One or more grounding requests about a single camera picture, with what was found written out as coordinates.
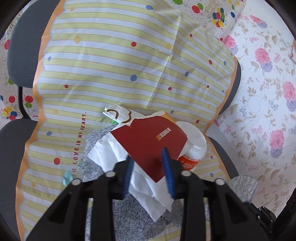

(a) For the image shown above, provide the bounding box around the teal plastic wrapper scrap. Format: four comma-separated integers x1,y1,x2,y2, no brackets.
62,170,82,186

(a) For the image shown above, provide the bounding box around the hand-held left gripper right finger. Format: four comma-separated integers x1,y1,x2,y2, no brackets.
161,147,270,241

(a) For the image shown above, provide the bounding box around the white paper with gold print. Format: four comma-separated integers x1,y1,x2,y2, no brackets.
103,105,133,124

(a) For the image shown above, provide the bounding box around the yellow striped dotted plastic sheet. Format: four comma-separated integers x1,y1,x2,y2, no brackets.
16,0,238,241

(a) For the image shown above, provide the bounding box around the silver foil pad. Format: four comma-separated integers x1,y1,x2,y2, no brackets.
225,175,259,204

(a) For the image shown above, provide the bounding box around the balloon print plastic sheet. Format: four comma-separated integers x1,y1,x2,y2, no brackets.
0,0,248,121

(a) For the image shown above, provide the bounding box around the grey office chair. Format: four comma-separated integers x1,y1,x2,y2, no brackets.
0,0,242,234

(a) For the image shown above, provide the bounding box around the white and orange noodle bowl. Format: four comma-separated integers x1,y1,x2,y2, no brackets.
176,121,208,172

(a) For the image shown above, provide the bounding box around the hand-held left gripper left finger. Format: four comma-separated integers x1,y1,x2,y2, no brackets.
25,158,135,241

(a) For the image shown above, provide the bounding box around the torn red cardboard piece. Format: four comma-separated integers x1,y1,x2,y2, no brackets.
110,111,188,183

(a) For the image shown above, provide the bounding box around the grey knit cloth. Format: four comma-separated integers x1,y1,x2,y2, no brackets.
79,124,185,241

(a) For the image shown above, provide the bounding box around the white tissue paper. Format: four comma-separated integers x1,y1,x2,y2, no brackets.
87,125,173,222

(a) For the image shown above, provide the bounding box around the floral print cloth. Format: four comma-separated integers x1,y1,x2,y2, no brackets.
206,5,296,216

